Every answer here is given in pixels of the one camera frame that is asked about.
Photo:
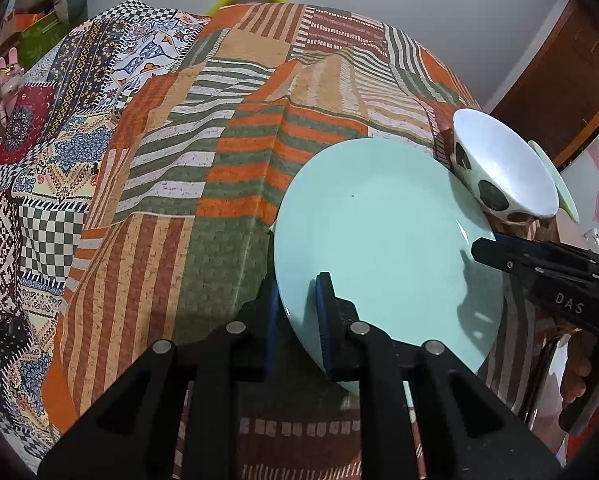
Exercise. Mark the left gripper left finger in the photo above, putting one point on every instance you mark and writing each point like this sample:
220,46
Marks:
176,407

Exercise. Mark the pink bunny toy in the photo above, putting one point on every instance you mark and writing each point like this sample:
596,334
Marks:
11,73

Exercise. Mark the blue patterned patchwork quilt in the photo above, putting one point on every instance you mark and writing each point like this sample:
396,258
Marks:
50,161

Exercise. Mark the orange striped patchwork blanket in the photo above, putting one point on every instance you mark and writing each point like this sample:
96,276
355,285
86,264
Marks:
179,230

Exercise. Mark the person's right hand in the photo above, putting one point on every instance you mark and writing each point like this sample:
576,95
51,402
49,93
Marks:
577,368

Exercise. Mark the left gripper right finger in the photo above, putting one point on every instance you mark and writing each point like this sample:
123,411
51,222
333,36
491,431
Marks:
423,413

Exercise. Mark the mint green plate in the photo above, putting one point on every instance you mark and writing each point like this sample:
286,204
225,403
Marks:
394,229

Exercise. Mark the mint green bowl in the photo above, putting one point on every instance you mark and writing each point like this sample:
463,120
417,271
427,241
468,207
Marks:
566,201

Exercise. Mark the white bowl with dark spots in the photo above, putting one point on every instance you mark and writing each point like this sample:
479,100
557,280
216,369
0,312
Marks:
500,169

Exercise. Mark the green cardboard box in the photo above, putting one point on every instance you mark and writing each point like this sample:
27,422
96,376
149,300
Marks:
36,40

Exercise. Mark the white plate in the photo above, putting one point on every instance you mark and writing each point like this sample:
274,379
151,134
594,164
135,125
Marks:
538,378

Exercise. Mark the brown wooden door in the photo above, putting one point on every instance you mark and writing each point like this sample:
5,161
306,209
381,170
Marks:
555,102

